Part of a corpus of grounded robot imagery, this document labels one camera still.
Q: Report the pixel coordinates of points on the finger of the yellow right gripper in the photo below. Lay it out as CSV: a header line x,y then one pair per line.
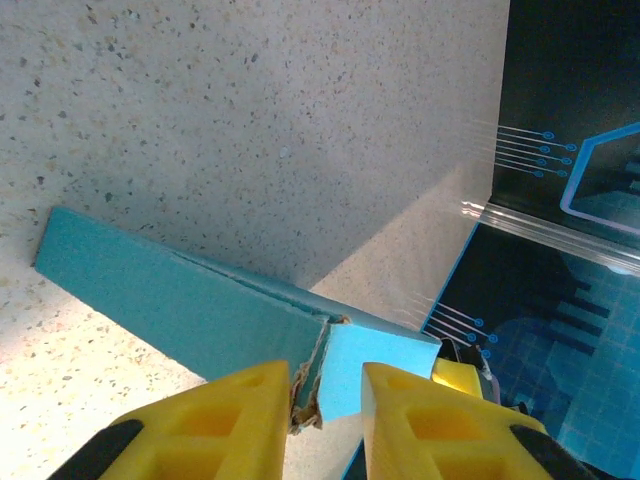
x,y
460,377

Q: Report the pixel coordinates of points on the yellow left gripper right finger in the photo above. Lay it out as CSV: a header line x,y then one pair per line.
x,y
440,435

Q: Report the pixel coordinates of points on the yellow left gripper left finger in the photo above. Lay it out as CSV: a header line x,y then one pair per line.
x,y
210,430

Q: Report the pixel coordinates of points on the blue paper box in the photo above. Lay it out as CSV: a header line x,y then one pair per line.
x,y
175,300

